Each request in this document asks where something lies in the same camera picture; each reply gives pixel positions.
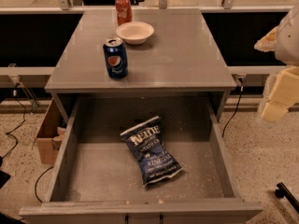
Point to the red Coca-Cola can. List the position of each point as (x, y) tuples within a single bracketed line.
[(124, 11)]

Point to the blue Pepsi can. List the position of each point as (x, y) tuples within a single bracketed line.
[(115, 58)]

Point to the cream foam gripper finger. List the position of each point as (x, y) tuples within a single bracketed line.
[(284, 94)]

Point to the blue Kettle chip bag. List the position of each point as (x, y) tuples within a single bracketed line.
[(145, 142)]

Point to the grey counter cabinet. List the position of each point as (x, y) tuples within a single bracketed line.
[(181, 56)]

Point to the black object left floor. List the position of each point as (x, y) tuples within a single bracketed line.
[(4, 177)]

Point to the cardboard box on floor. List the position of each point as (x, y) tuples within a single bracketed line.
[(50, 135)]

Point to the white paper bowl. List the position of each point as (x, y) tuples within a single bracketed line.
[(135, 32)]

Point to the black chair base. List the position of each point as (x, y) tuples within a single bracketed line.
[(283, 192)]

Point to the open grey top drawer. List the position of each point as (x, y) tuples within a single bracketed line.
[(96, 179)]

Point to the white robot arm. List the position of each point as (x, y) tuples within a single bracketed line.
[(287, 47)]

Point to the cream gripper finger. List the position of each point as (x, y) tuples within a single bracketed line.
[(268, 42)]

